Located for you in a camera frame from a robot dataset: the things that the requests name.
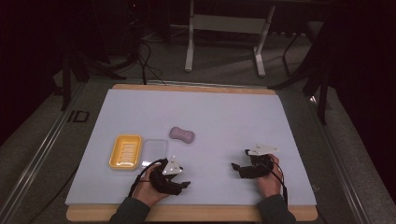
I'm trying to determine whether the purple soap bar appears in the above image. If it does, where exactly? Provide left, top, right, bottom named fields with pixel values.
left=168, top=126, right=196, bottom=145

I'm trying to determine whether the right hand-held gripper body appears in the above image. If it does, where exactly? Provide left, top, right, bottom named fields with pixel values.
left=239, top=143, right=280, bottom=179

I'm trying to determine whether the wooden table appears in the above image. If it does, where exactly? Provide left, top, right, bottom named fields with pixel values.
left=65, top=83, right=319, bottom=223

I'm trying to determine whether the metal floor rail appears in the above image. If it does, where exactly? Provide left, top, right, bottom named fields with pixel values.
left=0, top=81, right=90, bottom=224
left=307, top=94, right=372, bottom=224

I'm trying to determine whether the black stand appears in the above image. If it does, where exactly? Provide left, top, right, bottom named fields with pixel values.
left=268, top=12, right=332, bottom=126
left=60, top=43, right=128, bottom=112

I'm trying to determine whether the clear plastic container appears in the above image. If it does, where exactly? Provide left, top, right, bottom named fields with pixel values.
left=140, top=138, right=169, bottom=169

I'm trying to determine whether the yellow soap dish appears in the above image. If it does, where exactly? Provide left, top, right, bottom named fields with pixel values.
left=107, top=133, right=144, bottom=171

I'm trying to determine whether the black floor cable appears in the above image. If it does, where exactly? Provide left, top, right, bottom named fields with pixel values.
left=135, top=38, right=167, bottom=86

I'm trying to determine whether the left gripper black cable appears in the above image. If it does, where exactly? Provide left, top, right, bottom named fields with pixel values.
left=128, top=158, right=169, bottom=198

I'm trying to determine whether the white metal table frame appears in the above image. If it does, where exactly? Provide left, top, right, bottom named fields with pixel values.
left=184, top=0, right=276, bottom=78

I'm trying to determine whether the black chair leg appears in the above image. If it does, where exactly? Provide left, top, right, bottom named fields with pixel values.
left=281, top=30, right=314, bottom=77

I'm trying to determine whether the person's left hand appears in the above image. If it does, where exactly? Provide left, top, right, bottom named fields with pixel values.
left=133, top=162, right=171, bottom=208

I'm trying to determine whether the person's right hand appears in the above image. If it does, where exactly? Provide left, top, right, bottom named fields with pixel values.
left=256, top=154, right=283, bottom=199

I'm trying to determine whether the pale blue table mat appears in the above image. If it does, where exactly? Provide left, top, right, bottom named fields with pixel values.
left=64, top=88, right=318, bottom=206

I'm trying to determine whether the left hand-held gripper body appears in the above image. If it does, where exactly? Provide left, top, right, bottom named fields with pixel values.
left=148, top=155, right=184, bottom=197

